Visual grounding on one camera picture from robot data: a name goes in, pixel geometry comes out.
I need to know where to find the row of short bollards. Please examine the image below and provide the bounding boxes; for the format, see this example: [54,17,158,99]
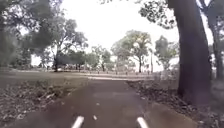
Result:
[59,68,158,76]

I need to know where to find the dark asphalt path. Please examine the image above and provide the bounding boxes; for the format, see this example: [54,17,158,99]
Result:
[6,78,201,128]

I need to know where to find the row of trees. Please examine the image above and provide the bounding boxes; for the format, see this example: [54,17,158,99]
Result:
[0,0,181,74]

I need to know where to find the robot's own part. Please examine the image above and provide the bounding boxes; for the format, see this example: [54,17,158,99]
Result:
[70,115,85,128]
[136,116,150,128]

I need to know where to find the leaf-strewn dirt verge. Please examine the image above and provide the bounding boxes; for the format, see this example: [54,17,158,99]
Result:
[126,77,224,128]

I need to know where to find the large dark tree trunk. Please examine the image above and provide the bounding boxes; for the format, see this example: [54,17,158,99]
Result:
[166,0,213,105]

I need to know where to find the leaf-strewn grass verge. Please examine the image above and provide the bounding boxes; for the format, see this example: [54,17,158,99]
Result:
[0,69,91,128]

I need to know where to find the slender tree trunk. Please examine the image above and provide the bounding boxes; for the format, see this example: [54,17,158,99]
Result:
[198,0,224,81]

